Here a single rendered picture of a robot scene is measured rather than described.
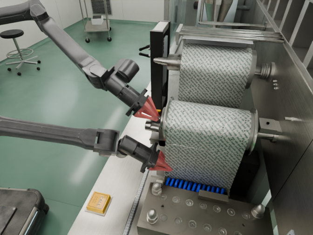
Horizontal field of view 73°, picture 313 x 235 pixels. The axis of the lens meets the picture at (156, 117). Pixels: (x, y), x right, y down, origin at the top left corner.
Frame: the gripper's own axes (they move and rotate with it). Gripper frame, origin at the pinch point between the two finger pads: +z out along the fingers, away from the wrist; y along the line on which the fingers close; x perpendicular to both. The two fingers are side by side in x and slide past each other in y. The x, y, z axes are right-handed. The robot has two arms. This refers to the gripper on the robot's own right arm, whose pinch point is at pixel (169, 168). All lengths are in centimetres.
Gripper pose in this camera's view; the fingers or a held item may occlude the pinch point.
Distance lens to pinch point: 77.7
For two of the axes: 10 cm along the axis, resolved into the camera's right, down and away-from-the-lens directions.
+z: 8.5, 5.1, 1.5
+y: -2.4, 6.2, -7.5
